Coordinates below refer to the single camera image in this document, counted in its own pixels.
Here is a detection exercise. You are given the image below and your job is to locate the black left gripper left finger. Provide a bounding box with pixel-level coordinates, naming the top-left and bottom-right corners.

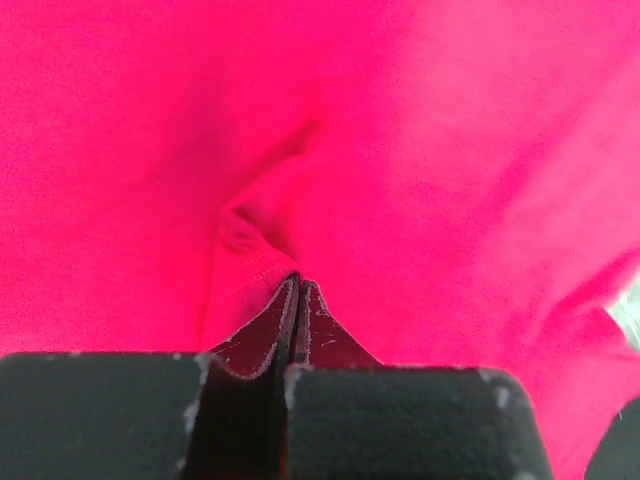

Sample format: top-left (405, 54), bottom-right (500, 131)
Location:
top-left (1, 275), bottom-right (299, 479)

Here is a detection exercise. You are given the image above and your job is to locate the crimson red t shirt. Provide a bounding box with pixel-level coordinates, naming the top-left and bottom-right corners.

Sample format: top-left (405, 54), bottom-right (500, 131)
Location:
top-left (1, 1), bottom-right (639, 479)

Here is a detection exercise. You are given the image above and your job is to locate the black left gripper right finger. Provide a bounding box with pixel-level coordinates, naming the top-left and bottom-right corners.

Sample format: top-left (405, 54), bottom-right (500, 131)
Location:
top-left (284, 281), bottom-right (552, 479)

